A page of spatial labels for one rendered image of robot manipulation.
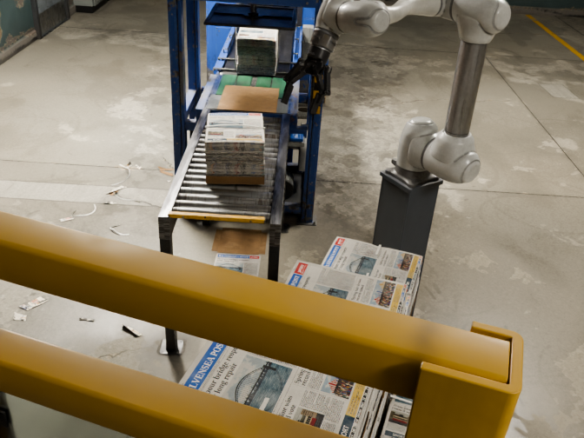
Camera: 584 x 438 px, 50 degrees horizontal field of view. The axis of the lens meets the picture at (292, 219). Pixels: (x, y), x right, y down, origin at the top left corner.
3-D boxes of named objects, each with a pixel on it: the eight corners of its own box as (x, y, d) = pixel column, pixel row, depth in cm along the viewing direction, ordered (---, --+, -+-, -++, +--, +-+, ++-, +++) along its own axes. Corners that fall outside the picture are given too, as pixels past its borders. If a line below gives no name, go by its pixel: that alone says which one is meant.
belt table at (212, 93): (296, 129, 398) (297, 114, 393) (195, 122, 397) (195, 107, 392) (299, 92, 458) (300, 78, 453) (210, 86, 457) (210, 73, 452)
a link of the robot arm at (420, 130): (414, 154, 289) (421, 109, 278) (442, 169, 277) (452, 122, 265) (388, 161, 281) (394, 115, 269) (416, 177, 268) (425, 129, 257)
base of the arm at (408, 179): (407, 160, 296) (408, 149, 293) (440, 179, 280) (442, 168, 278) (377, 168, 287) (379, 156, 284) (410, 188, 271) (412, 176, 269)
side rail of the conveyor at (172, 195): (169, 240, 283) (169, 217, 277) (157, 239, 283) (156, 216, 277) (210, 126, 399) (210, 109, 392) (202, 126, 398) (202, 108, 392)
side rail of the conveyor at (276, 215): (280, 247, 284) (282, 224, 278) (268, 246, 284) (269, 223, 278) (289, 131, 399) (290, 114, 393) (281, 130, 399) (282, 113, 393)
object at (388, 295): (407, 286, 200) (408, 283, 199) (392, 343, 176) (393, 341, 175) (297, 262, 208) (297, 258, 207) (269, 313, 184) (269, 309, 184)
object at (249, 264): (256, 292, 363) (256, 291, 362) (208, 289, 363) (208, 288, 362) (261, 256, 395) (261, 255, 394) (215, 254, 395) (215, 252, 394)
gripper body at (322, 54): (305, 43, 212) (295, 68, 213) (323, 47, 207) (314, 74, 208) (317, 49, 218) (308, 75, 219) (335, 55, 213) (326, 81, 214)
